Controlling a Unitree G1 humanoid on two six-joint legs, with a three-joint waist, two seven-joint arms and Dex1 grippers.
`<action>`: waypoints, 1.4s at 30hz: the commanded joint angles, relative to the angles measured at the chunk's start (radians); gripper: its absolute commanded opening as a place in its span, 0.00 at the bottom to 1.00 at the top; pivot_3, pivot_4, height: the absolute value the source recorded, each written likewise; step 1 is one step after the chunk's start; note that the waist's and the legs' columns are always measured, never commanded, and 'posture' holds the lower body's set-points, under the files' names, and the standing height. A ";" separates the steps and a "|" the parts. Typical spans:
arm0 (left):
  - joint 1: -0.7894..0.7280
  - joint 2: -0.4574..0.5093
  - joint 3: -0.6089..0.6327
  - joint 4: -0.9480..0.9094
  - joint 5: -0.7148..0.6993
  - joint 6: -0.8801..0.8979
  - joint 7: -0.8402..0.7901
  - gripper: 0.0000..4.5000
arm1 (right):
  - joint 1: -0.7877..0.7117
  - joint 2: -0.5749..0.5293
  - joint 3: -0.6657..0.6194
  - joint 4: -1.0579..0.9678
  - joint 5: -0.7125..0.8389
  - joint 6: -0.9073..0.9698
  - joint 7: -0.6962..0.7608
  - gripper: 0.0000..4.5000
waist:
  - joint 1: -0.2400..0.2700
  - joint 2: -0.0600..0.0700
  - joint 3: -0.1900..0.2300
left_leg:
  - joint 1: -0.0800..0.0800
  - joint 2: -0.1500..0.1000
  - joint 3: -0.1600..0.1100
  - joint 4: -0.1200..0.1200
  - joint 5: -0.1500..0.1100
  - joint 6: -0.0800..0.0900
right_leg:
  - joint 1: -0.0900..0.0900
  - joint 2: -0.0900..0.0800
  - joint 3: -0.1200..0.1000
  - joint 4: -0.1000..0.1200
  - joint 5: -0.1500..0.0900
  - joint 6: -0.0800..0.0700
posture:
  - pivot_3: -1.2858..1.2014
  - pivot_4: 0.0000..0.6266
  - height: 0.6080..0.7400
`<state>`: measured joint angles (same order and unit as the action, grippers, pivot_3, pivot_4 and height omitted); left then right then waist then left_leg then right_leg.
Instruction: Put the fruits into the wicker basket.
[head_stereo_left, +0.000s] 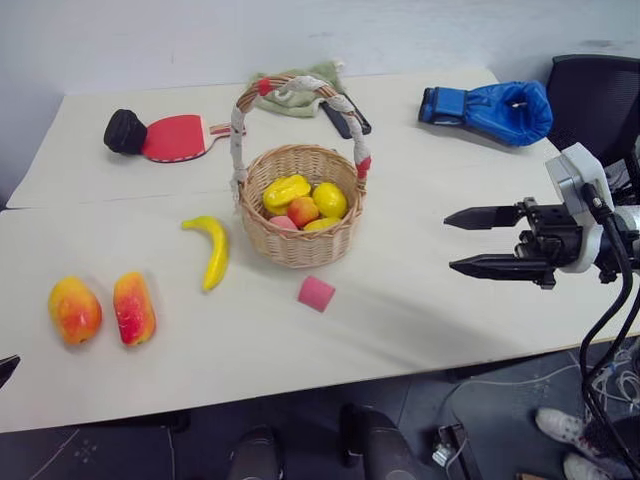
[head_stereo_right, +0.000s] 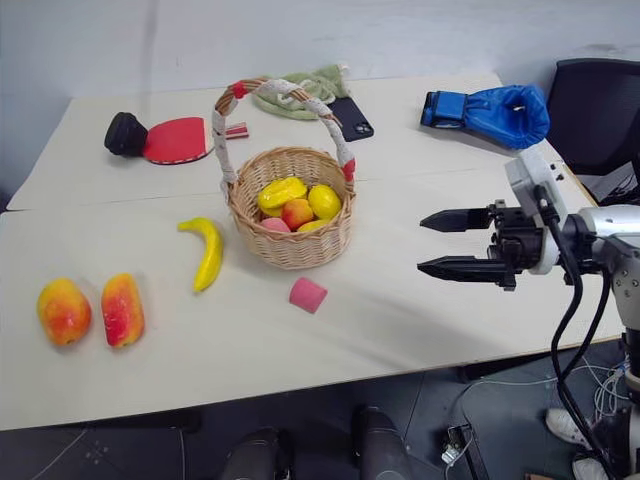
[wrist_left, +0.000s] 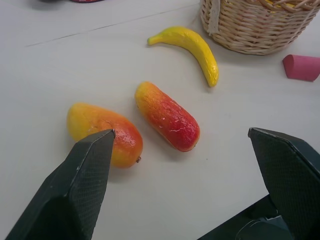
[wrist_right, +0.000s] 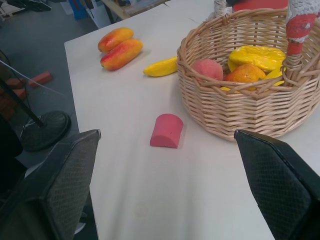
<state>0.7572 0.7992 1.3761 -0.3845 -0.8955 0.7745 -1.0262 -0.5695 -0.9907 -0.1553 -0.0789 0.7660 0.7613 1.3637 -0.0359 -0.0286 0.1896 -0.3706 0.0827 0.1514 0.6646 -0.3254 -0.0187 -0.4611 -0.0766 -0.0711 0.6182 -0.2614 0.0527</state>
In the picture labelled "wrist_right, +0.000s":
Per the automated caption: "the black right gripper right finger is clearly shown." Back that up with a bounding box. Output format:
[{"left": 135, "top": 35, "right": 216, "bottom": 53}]
[{"left": 233, "top": 129, "right": 320, "bottom": 240}]

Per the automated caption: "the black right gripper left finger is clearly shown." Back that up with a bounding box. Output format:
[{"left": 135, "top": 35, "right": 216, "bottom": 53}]
[{"left": 0, "top": 129, "right": 102, "bottom": 240}]

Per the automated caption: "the wicker basket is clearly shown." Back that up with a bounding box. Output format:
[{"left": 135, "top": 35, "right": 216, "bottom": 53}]
[{"left": 176, "top": 0, "right": 320, "bottom": 143}]

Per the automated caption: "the orange fruit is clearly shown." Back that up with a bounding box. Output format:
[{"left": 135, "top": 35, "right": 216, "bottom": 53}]
[{"left": 224, "top": 63, "right": 267, "bottom": 91}]

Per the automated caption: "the black round stand base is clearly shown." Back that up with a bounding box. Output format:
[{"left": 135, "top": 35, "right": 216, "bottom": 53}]
[{"left": 20, "top": 110, "right": 72, "bottom": 153}]

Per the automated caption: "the black stand pole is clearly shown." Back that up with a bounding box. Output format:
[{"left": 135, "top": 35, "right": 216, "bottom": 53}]
[{"left": 0, "top": 74, "right": 46, "bottom": 127}]

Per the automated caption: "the red cylinder on floor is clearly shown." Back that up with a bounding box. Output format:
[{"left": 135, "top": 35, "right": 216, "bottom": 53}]
[{"left": 28, "top": 71, "right": 53, "bottom": 88}]

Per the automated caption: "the red brick block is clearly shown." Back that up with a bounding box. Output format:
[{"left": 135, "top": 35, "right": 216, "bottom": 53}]
[{"left": 4, "top": 77, "right": 27, "bottom": 90}]

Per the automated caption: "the pink half-cylinder foam block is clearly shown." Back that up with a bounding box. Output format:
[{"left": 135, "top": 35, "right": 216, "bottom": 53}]
[{"left": 149, "top": 113, "right": 185, "bottom": 150}]

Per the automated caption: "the yellow banana bunch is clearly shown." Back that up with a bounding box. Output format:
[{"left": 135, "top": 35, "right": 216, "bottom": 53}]
[{"left": 219, "top": 45, "right": 287, "bottom": 92}]

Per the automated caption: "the pink peach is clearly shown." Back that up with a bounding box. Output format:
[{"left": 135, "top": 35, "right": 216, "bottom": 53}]
[{"left": 191, "top": 59, "right": 224, "bottom": 82}]

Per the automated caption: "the red-orange mango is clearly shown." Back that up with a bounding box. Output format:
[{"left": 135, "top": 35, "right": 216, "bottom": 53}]
[
  {"left": 97, "top": 27, "right": 135, "bottom": 53},
  {"left": 100, "top": 38, "right": 144, "bottom": 72}
]

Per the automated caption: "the red flat box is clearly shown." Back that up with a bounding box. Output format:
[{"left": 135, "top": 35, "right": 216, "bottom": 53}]
[{"left": 231, "top": 0, "right": 289, "bottom": 12}]

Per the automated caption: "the light wooden table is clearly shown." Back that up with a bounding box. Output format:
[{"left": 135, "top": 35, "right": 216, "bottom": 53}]
[{"left": 101, "top": 0, "right": 171, "bottom": 21}]

